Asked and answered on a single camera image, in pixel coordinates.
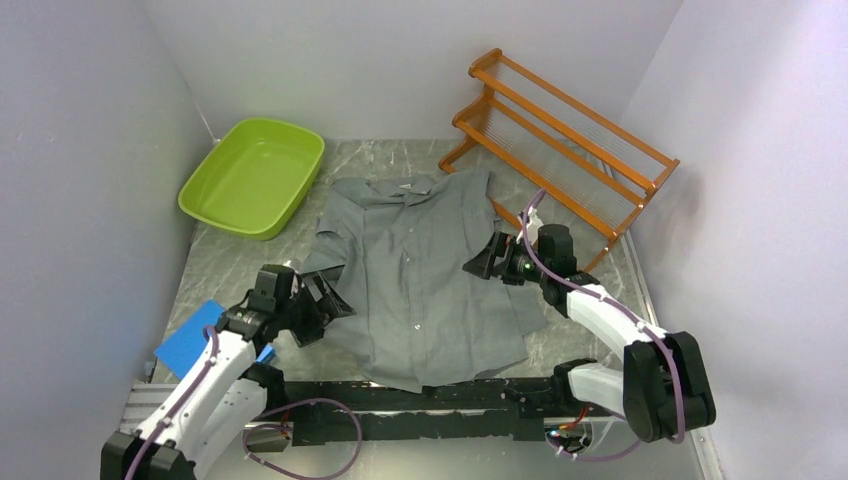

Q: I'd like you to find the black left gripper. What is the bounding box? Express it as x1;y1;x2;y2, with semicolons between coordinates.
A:
275;271;354;346

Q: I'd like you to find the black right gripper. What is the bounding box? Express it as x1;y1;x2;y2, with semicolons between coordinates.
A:
463;231;550;286

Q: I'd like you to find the grey button-up shirt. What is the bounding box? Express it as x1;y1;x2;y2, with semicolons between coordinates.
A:
304;168;548;393

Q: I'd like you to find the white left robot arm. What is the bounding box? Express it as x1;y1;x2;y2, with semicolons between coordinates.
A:
100;264;355;479

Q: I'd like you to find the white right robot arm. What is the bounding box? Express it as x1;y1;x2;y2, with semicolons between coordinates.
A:
463;224;716;442

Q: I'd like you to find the orange wooden rack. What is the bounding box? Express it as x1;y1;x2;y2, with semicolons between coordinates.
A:
438;48;680;270

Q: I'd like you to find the blue flat pad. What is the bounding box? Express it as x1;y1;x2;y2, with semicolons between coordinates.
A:
153;299;276;382

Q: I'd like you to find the green plastic tub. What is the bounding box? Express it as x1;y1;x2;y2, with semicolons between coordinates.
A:
177;117;325;241

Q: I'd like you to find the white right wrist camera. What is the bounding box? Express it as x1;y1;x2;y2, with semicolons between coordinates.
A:
524;206;544;230

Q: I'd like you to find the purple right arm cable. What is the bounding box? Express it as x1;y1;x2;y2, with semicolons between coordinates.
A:
519;189;688;464

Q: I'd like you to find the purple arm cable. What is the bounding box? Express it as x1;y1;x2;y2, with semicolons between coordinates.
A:
519;189;688;464
123;324;364;480

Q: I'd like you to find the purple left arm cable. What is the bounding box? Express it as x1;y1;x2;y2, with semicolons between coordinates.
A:
123;324;364;480

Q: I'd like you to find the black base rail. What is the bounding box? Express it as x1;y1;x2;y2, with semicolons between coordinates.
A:
261;377;608;446

